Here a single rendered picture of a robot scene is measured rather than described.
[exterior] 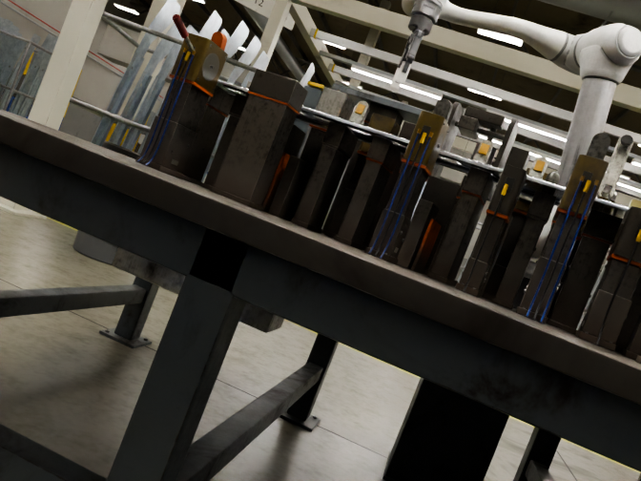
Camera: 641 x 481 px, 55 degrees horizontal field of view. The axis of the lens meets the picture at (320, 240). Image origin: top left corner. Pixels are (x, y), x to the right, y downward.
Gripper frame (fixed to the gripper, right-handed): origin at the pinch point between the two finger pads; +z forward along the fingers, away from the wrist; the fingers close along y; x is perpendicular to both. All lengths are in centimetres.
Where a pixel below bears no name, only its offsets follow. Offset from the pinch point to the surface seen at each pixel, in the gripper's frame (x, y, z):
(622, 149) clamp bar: 56, 45, 7
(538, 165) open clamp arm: 39, 39, 17
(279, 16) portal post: -108, -595, -175
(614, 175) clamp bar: 56, 46, 14
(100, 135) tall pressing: -201, -394, 49
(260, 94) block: -36, 43, 29
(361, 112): -9.0, 18.5, 18.3
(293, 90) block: -28, 46, 25
